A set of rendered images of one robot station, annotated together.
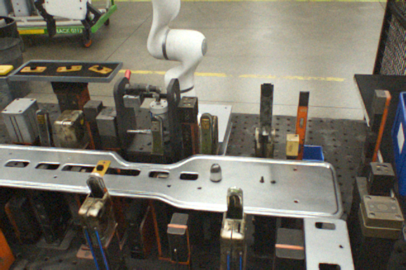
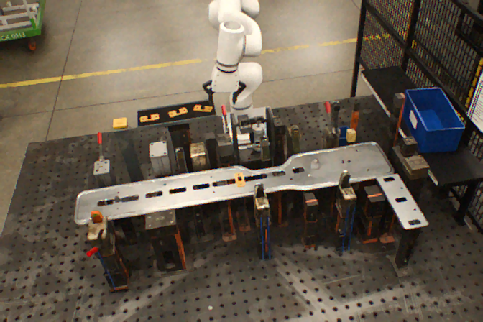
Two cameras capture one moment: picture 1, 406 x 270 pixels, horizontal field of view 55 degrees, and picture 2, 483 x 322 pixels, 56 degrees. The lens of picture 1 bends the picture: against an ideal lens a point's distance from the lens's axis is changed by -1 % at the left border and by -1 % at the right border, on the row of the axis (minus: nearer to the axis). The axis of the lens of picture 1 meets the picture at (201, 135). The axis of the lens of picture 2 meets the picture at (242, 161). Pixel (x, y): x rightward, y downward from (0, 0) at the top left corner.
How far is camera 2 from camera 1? 1.10 m
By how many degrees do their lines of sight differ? 17
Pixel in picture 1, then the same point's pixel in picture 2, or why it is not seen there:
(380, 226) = (418, 172)
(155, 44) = not seen: hidden behind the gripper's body
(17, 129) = (162, 166)
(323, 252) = (394, 193)
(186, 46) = (251, 76)
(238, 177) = (328, 163)
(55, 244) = (204, 238)
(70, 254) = (218, 241)
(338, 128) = (347, 107)
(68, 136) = (201, 162)
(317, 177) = (371, 152)
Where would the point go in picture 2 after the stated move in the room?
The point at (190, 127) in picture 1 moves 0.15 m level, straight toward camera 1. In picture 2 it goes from (282, 137) to (297, 157)
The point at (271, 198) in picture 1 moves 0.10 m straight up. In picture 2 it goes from (353, 171) to (356, 154)
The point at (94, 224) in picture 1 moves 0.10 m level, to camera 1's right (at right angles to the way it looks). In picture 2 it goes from (267, 213) to (289, 205)
